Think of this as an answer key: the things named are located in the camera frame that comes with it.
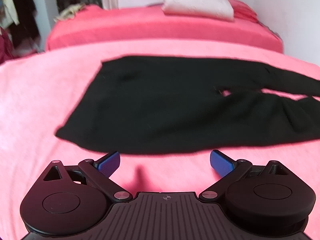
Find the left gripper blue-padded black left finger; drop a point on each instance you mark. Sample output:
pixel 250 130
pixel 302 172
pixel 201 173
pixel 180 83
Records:
pixel 68 200

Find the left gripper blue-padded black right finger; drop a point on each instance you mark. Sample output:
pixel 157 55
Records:
pixel 251 194

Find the black pants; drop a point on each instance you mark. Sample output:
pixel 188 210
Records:
pixel 146 104

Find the hanging clothes on rack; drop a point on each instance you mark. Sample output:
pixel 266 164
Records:
pixel 19 31

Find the far bed with pink cover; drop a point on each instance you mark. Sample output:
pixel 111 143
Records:
pixel 94 24

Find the beige cloth on far bed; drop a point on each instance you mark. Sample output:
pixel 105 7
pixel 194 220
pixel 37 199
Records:
pixel 69 12

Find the folded pink blanket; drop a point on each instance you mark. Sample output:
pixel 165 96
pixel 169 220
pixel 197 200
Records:
pixel 243 11

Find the cream embossed pillow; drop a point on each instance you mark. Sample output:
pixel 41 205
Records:
pixel 217 9

